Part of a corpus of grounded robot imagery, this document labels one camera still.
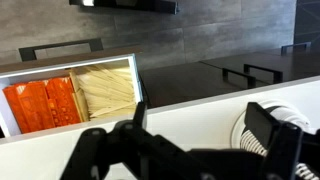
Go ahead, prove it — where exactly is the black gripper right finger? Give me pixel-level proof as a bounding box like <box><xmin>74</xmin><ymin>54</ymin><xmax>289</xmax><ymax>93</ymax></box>
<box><xmin>245</xmin><ymin>101</ymin><xmax>320</xmax><ymax>180</ymax></box>

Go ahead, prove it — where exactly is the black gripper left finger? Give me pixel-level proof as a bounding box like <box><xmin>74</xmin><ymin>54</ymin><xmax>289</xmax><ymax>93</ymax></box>
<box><xmin>59</xmin><ymin>101</ymin><xmax>216</xmax><ymax>180</ymax></box>

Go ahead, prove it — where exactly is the wooden drawer with white interior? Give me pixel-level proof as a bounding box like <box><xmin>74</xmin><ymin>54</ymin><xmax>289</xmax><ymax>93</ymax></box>
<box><xmin>0</xmin><ymin>44</ymin><xmax>144</xmax><ymax>138</ymax></box>

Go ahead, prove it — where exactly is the long black drawer handle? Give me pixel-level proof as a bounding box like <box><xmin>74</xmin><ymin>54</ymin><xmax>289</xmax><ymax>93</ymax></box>
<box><xmin>18</xmin><ymin>37</ymin><xmax>104</xmax><ymax>63</ymax></box>

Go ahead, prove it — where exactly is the wrapped wooden stick bundle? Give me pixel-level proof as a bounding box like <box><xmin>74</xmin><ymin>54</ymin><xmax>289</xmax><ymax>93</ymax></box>
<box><xmin>68</xmin><ymin>69</ymin><xmax>90</xmax><ymax>123</ymax></box>

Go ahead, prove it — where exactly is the orange printed packet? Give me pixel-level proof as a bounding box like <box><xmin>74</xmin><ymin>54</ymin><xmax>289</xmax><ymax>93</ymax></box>
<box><xmin>2</xmin><ymin>81</ymin><xmax>57</xmax><ymax>135</ymax></box>
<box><xmin>44</xmin><ymin>76</ymin><xmax>83</xmax><ymax>128</ymax></box>

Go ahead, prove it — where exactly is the pile of wooden sticks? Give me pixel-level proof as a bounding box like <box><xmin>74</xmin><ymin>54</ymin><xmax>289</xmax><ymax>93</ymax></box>
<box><xmin>77</xmin><ymin>64</ymin><xmax>138</xmax><ymax>120</ymax></box>

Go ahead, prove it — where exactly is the dark wooden cabinet front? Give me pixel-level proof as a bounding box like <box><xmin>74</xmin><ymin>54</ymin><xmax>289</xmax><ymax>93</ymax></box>
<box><xmin>199</xmin><ymin>49</ymin><xmax>320</xmax><ymax>85</ymax></box>
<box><xmin>139</xmin><ymin>61</ymin><xmax>269</xmax><ymax>110</ymax></box>

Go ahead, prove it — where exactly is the white spiral cable wrap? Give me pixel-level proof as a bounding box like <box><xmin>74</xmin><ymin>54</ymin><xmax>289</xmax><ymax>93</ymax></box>
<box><xmin>239</xmin><ymin>105</ymin><xmax>320</xmax><ymax>180</ymax></box>

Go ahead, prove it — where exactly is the black cabinet handle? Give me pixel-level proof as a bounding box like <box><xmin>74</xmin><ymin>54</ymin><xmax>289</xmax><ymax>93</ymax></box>
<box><xmin>243</xmin><ymin>63</ymin><xmax>284</xmax><ymax>85</ymax></box>
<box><xmin>222</xmin><ymin>67</ymin><xmax>257</xmax><ymax>90</ymax></box>
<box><xmin>280</xmin><ymin>41</ymin><xmax>312</xmax><ymax>56</ymax></box>

